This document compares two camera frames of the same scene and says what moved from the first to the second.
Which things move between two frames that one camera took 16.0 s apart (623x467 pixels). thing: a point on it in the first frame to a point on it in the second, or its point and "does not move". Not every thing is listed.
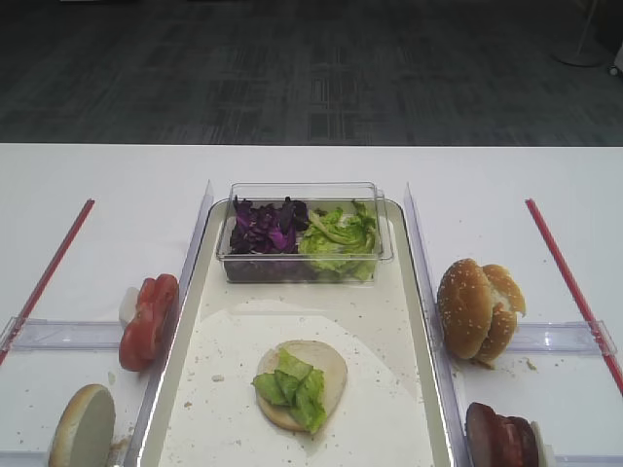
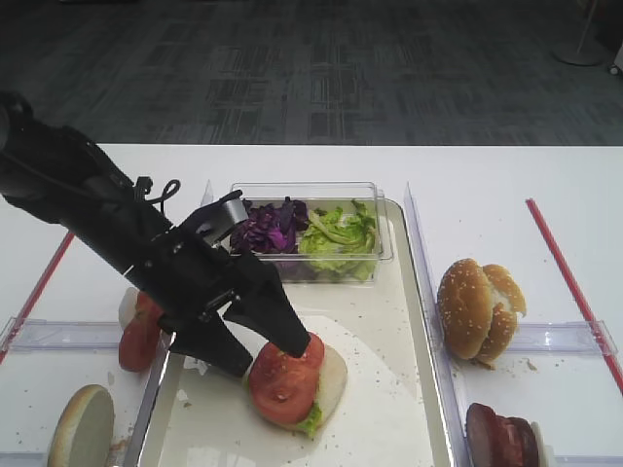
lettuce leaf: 317,355 to 314,420
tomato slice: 148,333 to 283,385
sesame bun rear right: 507,302 does not move
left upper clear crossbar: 59,335 does not move
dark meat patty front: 486,435 does not move
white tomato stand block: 128,304 does not move
